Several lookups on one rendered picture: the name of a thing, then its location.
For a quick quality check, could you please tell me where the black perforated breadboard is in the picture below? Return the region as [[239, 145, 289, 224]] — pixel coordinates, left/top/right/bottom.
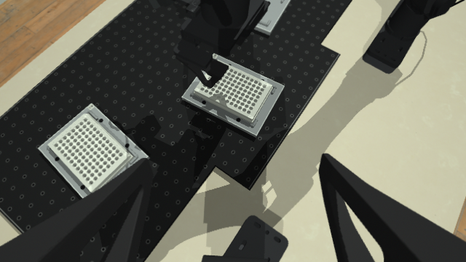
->
[[0, 0, 352, 262]]

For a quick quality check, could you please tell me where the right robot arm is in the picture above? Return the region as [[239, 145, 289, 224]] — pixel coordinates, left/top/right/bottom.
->
[[149, 0, 457, 68]]

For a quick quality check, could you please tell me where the white rectangular plate holder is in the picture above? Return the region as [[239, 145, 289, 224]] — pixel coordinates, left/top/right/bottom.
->
[[254, 0, 291, 35]]

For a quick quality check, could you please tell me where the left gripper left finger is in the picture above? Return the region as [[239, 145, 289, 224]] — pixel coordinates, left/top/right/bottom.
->
[[0, 158, 154, 262]]

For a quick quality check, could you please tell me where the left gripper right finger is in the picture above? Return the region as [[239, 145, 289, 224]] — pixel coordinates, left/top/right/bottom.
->
[[318, 154, 466, 262]]

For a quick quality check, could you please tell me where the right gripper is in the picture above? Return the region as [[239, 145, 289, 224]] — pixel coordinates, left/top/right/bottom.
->
[[173, 0, 269, 88]]

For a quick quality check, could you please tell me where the white well plate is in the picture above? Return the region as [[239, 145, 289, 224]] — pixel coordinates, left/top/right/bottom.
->
[[48, 114, 134, 192], [194, 60, 273, 123]]

